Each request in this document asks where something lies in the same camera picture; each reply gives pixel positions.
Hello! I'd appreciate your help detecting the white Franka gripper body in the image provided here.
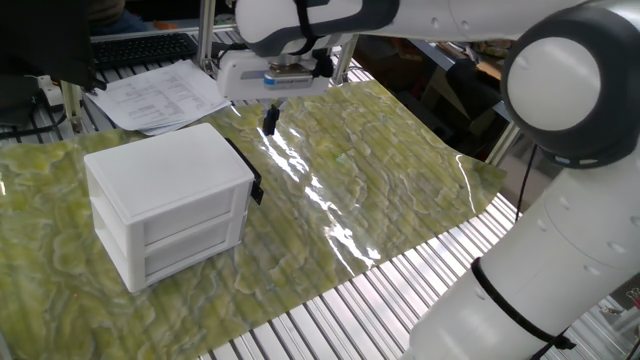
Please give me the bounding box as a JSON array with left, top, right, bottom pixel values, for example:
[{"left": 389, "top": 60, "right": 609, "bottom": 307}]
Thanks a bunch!
[{"left": 216, "top": 48, "right": 332, "bottom": 102}]

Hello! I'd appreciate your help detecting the white plastic drawer cabinet frame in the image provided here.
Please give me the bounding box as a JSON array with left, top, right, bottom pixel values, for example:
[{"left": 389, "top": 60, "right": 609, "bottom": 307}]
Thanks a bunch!
[{"left": 83, "top": 122, "right": 256, "bottom": 294}]

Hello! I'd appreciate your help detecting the black forearm cable strap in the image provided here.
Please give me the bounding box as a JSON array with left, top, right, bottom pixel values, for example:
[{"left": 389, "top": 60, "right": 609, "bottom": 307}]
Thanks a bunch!
[{"left": 293, "top": 0, "right": 322, "bottom": 56}]

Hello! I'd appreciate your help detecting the seated person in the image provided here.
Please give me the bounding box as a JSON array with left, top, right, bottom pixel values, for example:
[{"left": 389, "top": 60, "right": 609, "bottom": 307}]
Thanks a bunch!
[{"left": 87, "top": 0, "right": 150, "bottom": 36}]

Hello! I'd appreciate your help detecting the aluminium frame post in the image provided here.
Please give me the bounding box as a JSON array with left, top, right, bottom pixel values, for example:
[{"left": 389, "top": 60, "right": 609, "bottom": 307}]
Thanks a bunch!
[
  {"left": 483, "top": 119, "right": 522, "bottom": 167},
  {"left": 331, "top": 33, "right": 360, "bottom": 87},
  {"left": 58, "top": 79, "right": 85, "bottom": 135},
  {"left": 196, "top": 0, "right": 218, "bottom": 76}
]

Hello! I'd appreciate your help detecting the green marble pattern mat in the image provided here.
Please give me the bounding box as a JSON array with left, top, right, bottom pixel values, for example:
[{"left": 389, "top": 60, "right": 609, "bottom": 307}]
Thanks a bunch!
[{"left": 0, "top": 79, "right": 507, "bottom": 360}]

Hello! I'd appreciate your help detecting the white power strip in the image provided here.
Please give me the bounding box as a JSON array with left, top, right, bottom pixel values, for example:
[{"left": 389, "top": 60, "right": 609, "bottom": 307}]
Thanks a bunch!
[{"left": 36, "top": 74, "right": 65, "bottom": 109}]

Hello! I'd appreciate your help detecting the white plain drawer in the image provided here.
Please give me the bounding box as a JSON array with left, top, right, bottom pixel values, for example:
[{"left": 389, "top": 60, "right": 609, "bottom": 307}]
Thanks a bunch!
[{"left": 144, "top": 214, "right": 246, "bottom": 279}]

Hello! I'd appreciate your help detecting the black knotted cable strap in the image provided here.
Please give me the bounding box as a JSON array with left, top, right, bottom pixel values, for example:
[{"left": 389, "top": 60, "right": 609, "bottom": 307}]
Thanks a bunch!
[{"left": 469, "top": 257, "right": 577, "bottom": 351}]

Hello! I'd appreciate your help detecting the white drawer with black handle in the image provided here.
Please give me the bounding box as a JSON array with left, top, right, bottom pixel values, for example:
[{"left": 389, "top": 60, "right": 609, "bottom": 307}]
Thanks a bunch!
[{"left": 142, "top": 137, "right": 265, "bottom": 246}]

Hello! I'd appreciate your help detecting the black computer keyboard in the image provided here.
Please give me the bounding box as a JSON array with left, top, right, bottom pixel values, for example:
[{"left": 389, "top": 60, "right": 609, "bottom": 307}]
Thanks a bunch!
[{"left": 91, "top": 32, "right": 200, "bottom": 71}]

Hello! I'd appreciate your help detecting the printed paper stack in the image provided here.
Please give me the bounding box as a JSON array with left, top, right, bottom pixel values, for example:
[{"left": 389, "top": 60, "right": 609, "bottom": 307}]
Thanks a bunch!
[{"left": 85, "top": 58, "right": 232, "bottom": 137}]

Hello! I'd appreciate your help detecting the thick black cable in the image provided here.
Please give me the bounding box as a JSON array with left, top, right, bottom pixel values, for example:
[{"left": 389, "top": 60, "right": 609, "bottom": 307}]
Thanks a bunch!
[{"left": 0, "top": 112, "right": 69, "bottom": 141}]

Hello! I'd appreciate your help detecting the silver camera with blue cap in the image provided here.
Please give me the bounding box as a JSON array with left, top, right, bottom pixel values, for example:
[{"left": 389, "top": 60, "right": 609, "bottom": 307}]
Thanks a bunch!
[{"left": 263, "top": 63, "right": 315, "bottom": 91}]

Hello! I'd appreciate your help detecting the black monitor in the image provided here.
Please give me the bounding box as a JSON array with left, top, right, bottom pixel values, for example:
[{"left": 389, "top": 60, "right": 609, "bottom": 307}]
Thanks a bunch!
[{"left": 0, "top": 0, "right": 97, "bottom": 127}]

